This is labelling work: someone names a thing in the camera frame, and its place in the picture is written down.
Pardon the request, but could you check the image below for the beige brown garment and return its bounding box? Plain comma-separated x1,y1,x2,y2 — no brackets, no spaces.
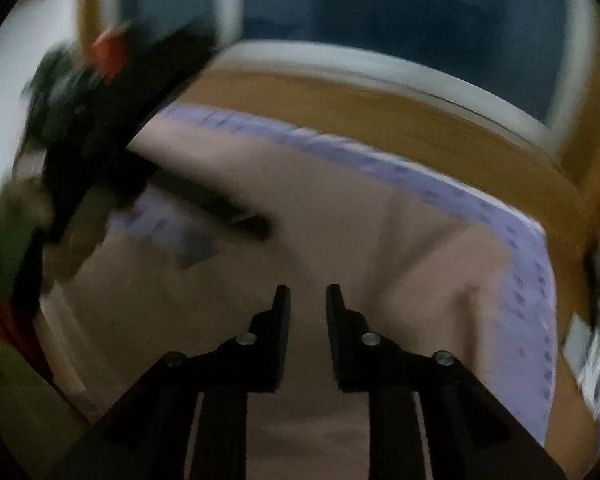
42,119,512,479

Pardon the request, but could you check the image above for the purple polka dot bedsheet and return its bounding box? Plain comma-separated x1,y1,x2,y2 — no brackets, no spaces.
110,105,557,441

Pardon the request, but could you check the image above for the red box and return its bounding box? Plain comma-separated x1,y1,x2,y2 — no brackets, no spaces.
92,25,128,81

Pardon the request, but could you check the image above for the wooden window frame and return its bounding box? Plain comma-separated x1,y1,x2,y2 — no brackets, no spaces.
76,0,600,271

